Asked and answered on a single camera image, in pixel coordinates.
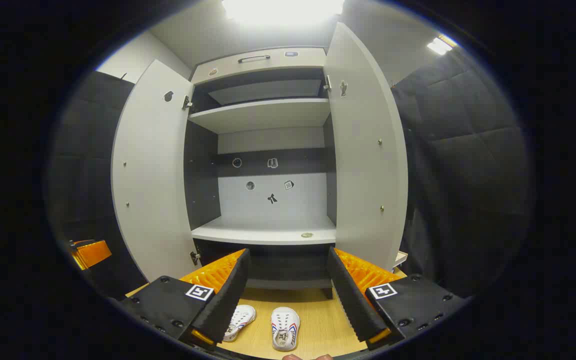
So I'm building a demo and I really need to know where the white shoe cabinet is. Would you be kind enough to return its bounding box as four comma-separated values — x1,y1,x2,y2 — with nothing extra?
183,46,339,291

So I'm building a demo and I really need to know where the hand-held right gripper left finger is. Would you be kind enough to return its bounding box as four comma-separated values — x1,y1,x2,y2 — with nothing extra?
119,248,252,347

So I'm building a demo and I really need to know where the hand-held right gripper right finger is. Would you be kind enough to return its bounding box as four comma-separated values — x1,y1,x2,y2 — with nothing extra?
326,247,469,351

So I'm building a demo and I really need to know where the ceiling light panel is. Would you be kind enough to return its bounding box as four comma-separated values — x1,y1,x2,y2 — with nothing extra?
220,0,346,27
427,35,459,56

